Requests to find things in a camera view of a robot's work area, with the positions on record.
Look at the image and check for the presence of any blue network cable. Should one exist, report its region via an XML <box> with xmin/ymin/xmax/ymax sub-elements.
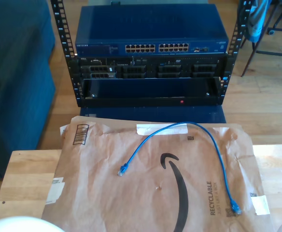
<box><xmin>117</xmin><ymin>121</ymin><xmax>242</xmax><ymax>216</ymax></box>

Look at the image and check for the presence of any black rack shelf tray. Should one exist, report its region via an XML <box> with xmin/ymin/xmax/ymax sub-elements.
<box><xmin>79</xmin><ymin>76</ymin><xmax>225</xmax><ymax>108</ymax></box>

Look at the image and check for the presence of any black rack server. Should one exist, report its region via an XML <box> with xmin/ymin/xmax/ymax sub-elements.
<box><xmin>77</xmin><ymin>55</ymin><xmax>228</xmax><ymax>79</ymax></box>

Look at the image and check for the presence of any brown paper mailer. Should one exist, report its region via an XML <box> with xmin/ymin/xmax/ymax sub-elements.
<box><xmin>41</xmin><ymin>115</ymin><xmax>274</xmax><ymax>232</ymax></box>

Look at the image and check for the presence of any blue sofa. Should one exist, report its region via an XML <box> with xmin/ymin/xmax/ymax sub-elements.
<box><xmin>0</xmin><ymin>0</ymin><xmax>57</xmax><ymax>181</ymax></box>

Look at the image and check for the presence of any grey blue jacket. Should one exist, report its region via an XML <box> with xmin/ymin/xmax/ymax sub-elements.
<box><xmin>237</xmin><ymin>0</ymin><xmax>272</xmax><ymax>43</ymax></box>

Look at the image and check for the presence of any dark metal bar stool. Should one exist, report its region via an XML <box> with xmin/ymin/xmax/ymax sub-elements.
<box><xmin>240</xmin><ymin>0</ymin><xmax>282</xmax><ymax>84</ymax></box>

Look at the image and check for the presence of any office chair base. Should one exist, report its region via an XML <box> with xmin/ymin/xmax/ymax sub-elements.
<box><xmin>266</xmin><ymin>0</ymin><xmax>282</xmax><ymax>36</ymax></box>

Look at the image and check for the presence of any blue rack base plate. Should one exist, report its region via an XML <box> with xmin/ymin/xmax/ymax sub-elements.
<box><xmin>80</xmin><ymin>105</ymin><xmax>227</xmax><ymax>124</ymax></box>

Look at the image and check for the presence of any black rack frame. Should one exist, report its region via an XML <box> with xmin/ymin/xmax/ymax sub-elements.
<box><xmin>49</xmin><ymin>0</ymin><xmax>253</xmax><ymax>108</ymax></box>

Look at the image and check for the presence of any blue network switch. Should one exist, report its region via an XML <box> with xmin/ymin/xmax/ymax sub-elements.
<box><xmin>74</xmin><ymin>3</ymin><xmax>229</xmax><ymax>56</ymax></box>

